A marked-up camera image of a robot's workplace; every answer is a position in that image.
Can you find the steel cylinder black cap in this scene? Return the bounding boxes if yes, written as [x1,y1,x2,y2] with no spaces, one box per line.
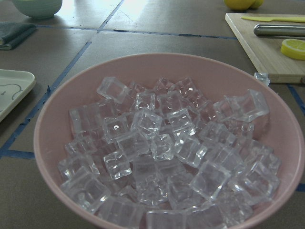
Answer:
[254,24,305,37]

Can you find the oval yellow lemon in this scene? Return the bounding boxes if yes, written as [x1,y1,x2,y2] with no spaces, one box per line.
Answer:
[249,0,264,10]

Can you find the lemon half slice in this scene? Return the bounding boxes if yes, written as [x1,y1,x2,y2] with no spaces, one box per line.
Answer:
[281,39,305,60]

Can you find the wooden cutting board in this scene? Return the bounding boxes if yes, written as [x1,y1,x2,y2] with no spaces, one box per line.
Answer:
[225,13,305,77]

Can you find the grey folded cloth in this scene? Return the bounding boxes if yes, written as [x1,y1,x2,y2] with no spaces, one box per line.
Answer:
[0,21,37,50]

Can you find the cream bear tray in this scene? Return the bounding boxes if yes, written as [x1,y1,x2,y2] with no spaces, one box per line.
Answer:
[0,69,36,121]

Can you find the green bowl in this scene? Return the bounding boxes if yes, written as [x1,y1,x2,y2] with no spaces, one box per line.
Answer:
[12,0,62,19]

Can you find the pink bowl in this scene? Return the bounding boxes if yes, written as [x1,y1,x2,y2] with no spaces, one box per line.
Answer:
[33,53,305,229]

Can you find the round yellow lemon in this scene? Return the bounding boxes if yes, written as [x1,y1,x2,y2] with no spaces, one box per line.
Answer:
[224,0,255,11]

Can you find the pile of clear ice cubes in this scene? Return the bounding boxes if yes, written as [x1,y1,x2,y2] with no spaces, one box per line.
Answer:
[58,77,281,229]

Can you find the yellow plastic knife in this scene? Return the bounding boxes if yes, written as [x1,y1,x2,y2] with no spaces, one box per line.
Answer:
[241,16,305,23]

